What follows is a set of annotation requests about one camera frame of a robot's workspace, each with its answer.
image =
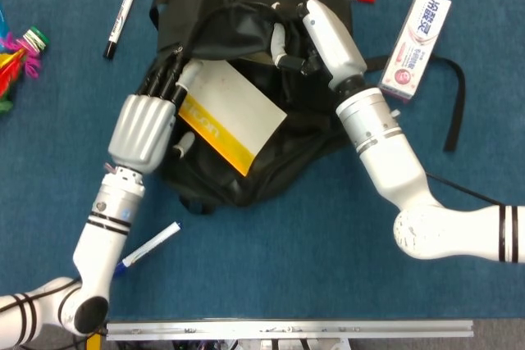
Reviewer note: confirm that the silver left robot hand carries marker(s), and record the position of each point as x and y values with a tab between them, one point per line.
139	133

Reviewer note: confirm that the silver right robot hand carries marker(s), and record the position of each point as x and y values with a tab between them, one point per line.
334	42

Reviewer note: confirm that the yellow and white book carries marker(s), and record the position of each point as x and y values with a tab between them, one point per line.
234	108

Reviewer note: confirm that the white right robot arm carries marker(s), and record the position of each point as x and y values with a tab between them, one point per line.
389	161

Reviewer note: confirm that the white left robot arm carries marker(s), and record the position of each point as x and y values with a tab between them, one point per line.
102	227

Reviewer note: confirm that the white and pink toothpaste box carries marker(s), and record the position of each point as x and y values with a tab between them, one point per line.
414	46

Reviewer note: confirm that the blue-capped whiteboard marker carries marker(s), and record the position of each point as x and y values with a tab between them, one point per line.
160	239

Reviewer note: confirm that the black-capped whiteboard marker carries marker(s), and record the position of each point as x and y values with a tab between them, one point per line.
121	18

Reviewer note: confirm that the colourful feather shuttlecock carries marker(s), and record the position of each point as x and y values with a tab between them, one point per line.
16	63

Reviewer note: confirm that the teal printed carton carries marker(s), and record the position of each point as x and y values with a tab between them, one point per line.
1	22

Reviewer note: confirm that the blue carpet table cover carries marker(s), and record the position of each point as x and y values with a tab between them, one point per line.
307	268

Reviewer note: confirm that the yellow frame post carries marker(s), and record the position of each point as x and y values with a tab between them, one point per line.
96	342

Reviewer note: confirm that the aluminium profile rail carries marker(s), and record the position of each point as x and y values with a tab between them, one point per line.
287	328

